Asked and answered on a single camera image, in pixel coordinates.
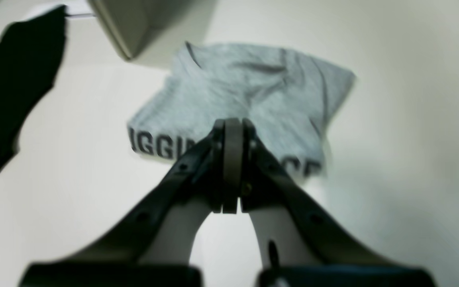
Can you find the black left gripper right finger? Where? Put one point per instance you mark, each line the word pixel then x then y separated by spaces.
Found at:
pixel 301 244

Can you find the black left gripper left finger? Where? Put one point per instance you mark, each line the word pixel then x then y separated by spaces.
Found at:
pixel 151 245

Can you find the grey T-shirt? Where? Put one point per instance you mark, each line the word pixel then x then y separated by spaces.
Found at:
pixel 289 96

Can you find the beige chair right side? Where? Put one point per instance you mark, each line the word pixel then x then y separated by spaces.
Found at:
pixel 149 32

